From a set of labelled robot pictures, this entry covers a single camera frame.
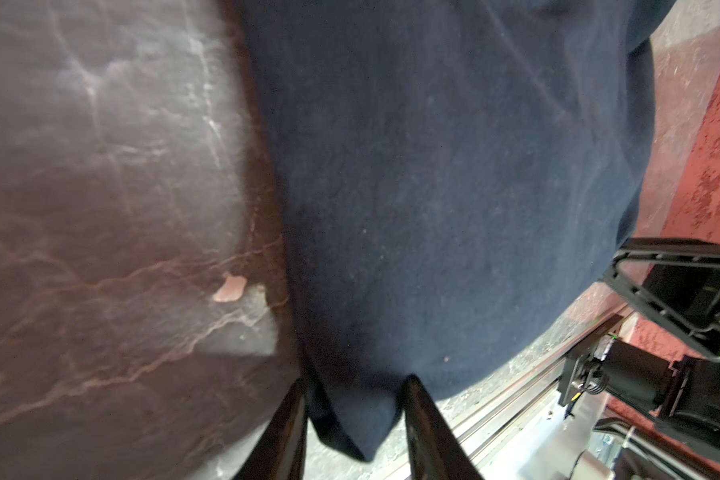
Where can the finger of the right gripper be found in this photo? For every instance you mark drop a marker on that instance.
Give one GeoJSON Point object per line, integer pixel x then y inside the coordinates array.
{"type": "Point", "coordinates": [635, 259]}

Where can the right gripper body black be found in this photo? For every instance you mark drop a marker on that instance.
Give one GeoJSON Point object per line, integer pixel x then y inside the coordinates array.
{"type": "Point", "coordinates": [691, 300]}

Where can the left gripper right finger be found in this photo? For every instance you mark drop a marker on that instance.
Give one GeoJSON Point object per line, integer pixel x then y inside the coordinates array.
{"type": "Point", "coordinates": [433, 451]}

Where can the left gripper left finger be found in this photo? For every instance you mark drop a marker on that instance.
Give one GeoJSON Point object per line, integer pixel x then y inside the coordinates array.
{"type": "Point", "coordinates": [280, 451]}

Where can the navy tank top red trim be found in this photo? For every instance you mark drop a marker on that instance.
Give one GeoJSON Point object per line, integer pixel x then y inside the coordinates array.
{"type": "Point", "coordinates": [452, 176]}

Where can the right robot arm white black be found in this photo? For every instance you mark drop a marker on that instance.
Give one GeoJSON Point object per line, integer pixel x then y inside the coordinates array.
{"type": "Point", "coordinates": [681, 398]}

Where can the aluminium mounting rail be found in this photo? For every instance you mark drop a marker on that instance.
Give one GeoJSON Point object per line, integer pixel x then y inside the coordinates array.
{"type": "Point", "coordinates": [524, 433]}

